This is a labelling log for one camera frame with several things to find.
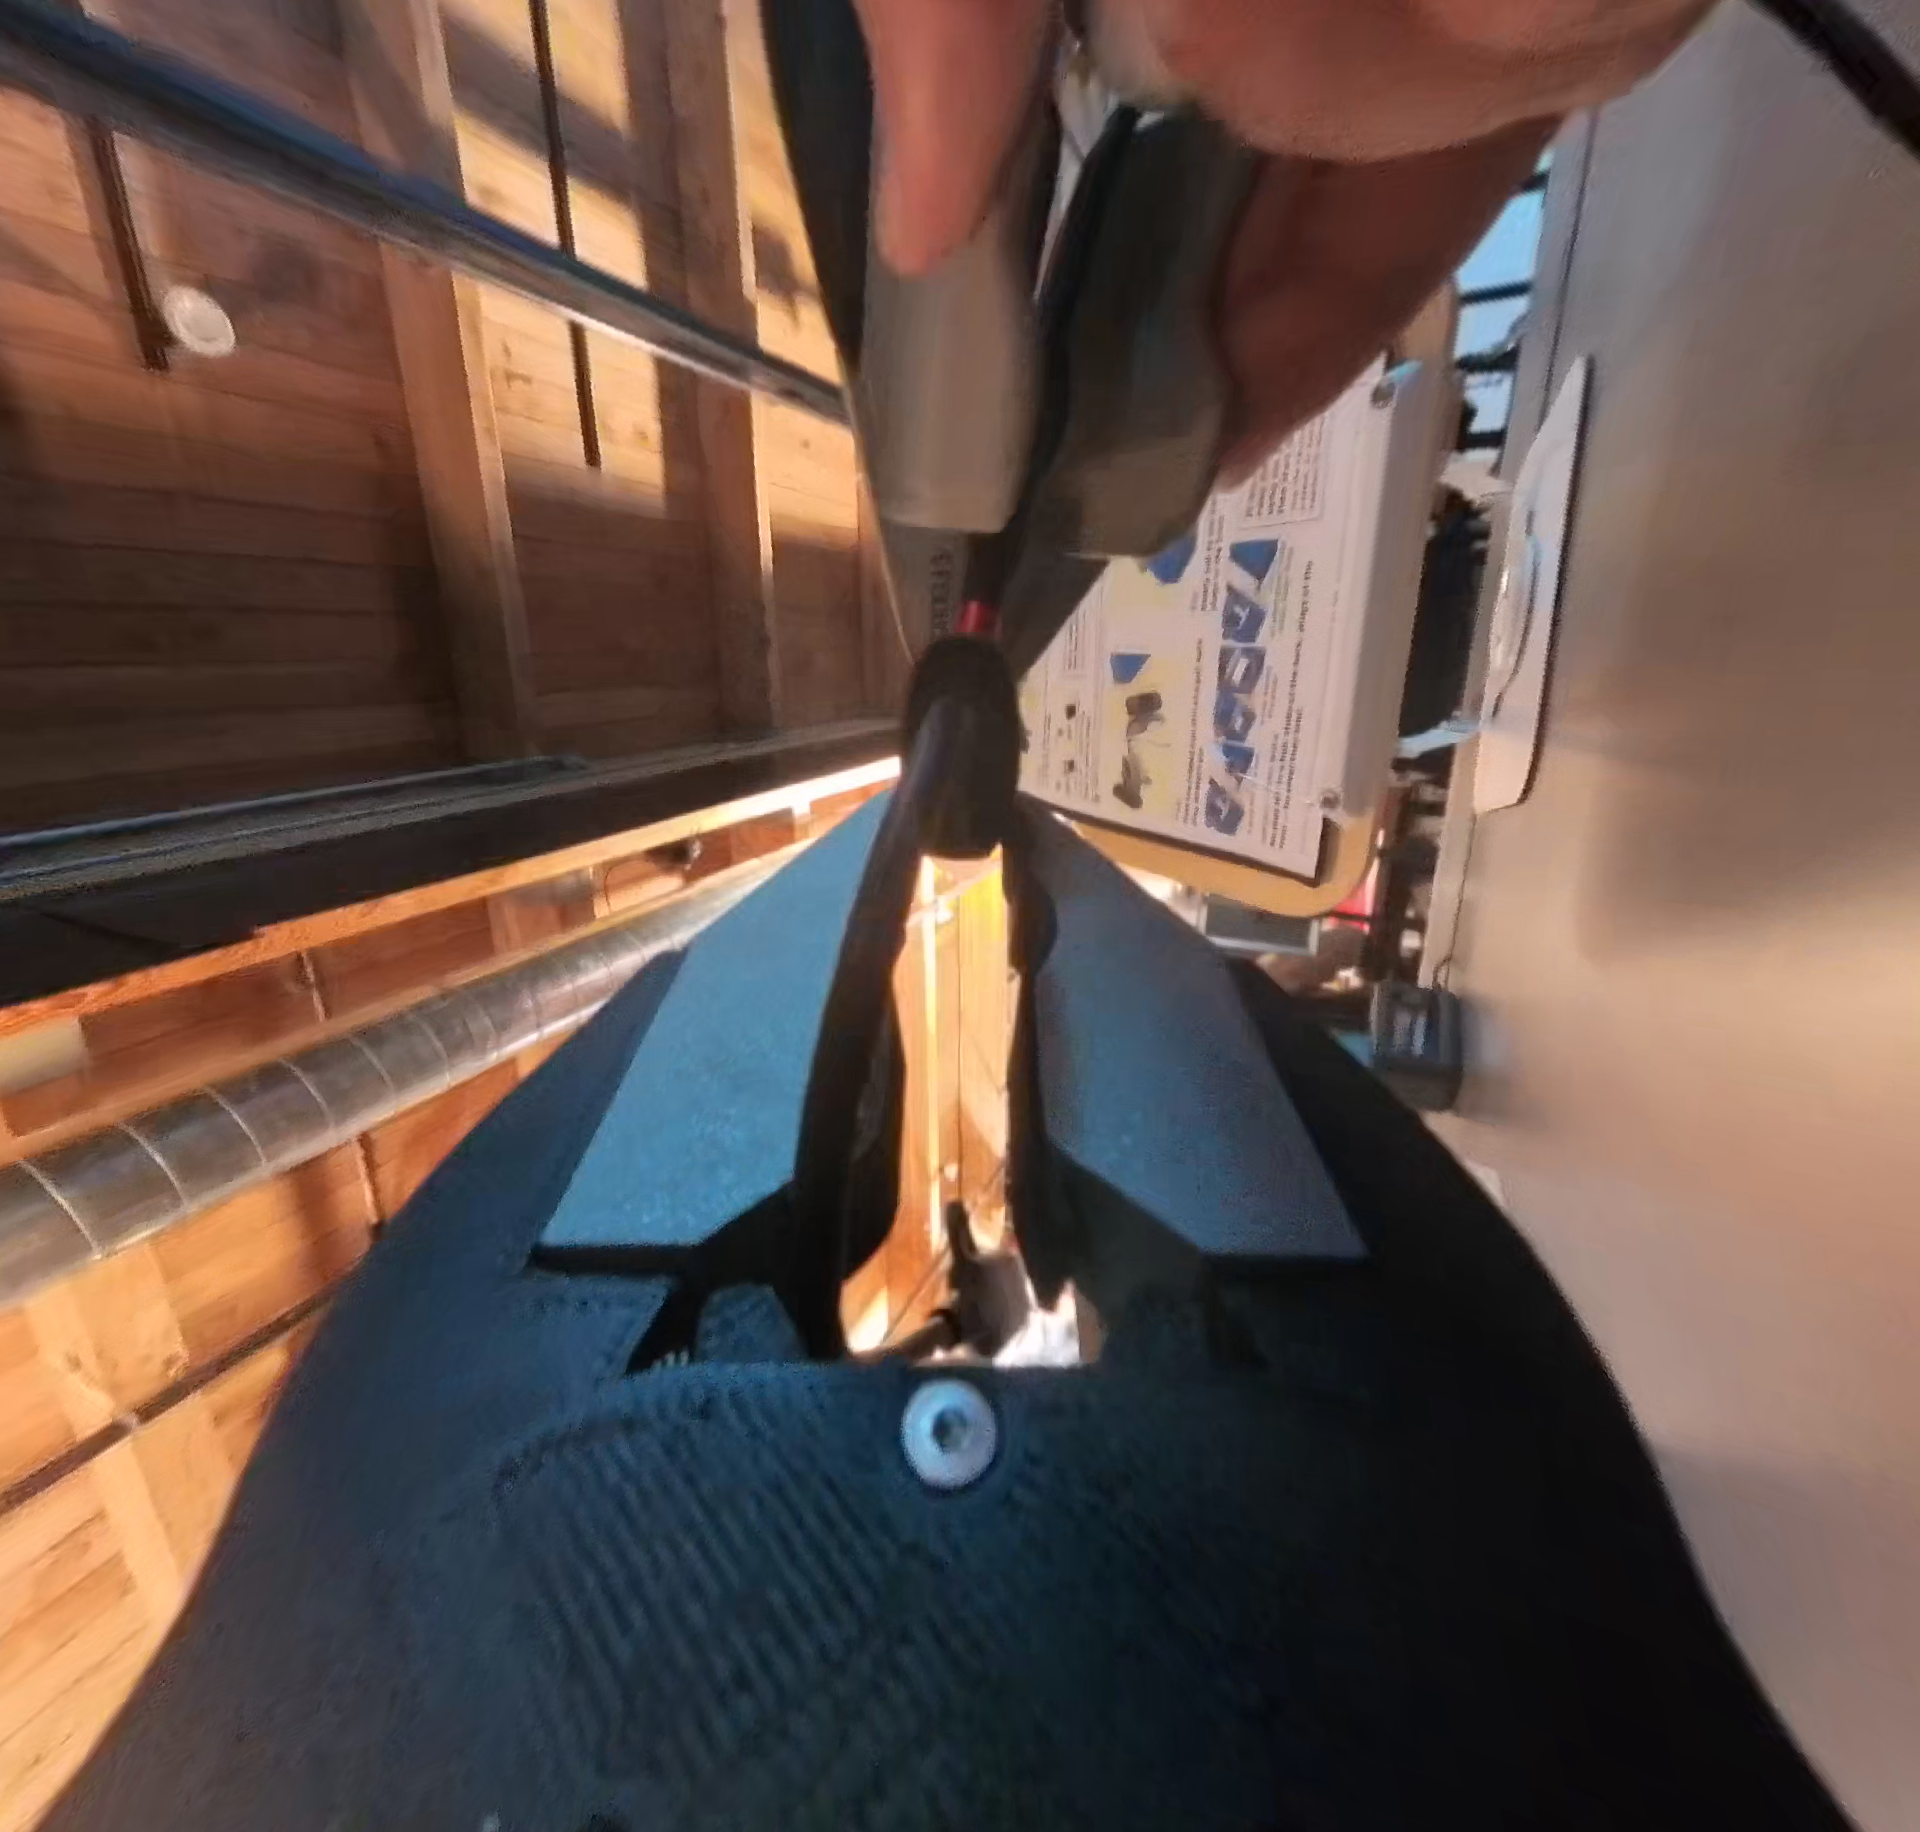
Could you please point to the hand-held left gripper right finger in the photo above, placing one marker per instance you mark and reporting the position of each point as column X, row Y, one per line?
column 1187, row 1095

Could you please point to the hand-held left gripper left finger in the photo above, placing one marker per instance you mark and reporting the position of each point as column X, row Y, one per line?
column 722, row 1095

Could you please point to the dark grey object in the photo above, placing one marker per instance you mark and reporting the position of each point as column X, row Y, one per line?
column 1155, row 393

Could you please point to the grey metal usb hub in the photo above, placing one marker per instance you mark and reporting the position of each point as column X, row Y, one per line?
column 947, row 407

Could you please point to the person's right hand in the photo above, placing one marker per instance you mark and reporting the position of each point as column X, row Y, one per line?
column 1351, row 17

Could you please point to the black ceiling beam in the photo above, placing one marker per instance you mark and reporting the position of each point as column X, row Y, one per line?
column 374, row 873

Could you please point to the white instruction board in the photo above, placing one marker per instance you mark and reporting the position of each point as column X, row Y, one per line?
column 1276, row 692

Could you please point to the white round ceiling fixture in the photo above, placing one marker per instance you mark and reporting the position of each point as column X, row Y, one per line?
column 197, row 320

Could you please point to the black thin rod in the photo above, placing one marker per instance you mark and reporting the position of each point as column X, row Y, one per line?
column 559, row 136
column 113, row 167

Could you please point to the silver metal duct pipe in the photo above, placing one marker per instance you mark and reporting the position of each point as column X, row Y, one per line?
column 302, row 1112

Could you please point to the black metal rail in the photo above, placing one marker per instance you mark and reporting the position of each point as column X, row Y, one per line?
column 374, row 196

